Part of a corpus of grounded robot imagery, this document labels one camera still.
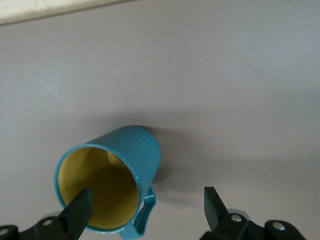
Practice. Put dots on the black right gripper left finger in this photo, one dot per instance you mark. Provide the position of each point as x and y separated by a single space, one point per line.
72 217

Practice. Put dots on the brown table cover mat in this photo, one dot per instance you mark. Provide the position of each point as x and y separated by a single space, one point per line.
200 75

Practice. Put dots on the teal cup yellow inside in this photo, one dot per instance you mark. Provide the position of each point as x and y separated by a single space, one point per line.
140 150

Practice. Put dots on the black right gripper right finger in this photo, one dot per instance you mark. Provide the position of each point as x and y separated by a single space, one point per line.
225 225

